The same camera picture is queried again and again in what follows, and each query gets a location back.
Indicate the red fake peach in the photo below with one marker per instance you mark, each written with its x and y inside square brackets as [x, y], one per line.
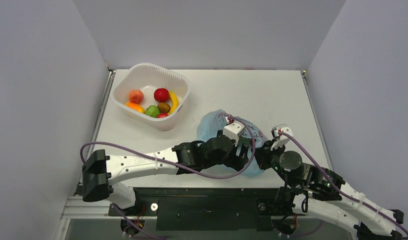
[136, 96]

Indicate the small red fake fruit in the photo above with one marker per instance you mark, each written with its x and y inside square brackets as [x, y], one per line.
[162, 115]

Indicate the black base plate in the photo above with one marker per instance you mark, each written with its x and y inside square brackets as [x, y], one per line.
[212, 209]

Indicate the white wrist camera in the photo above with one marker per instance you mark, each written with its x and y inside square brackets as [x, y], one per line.
[281, 134]
[233, 131]

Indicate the white plastic basket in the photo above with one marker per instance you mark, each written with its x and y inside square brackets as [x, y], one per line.
[147, 78]

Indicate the yellow fake fruit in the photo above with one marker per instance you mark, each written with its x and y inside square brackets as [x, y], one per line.
[175, 102]

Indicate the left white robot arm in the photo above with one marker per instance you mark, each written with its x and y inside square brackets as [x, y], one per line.
[103, 174]

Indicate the orange yellow fake mango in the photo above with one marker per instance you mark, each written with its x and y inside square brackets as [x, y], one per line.
[135, 107]

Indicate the light blue plastic bag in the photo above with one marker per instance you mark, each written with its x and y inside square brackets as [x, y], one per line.
[214, 121]

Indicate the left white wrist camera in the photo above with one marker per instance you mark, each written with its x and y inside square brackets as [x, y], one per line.
[233, 131]

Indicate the brown fake kiwi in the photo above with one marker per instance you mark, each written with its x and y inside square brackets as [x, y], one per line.
[164, 107]

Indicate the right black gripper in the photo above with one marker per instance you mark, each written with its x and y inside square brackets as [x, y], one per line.
[266, 156]

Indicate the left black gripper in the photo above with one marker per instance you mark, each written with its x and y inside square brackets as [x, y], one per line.
[236, 161]

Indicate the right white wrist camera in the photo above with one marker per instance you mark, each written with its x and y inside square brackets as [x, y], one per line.
[281, 134]

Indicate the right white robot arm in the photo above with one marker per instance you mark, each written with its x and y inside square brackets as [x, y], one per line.
[321, 193]

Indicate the green fake fruit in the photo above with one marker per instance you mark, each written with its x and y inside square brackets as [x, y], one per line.
[152, 111]

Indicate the red fake apple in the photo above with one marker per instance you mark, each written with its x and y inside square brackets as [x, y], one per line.
[161, 95]

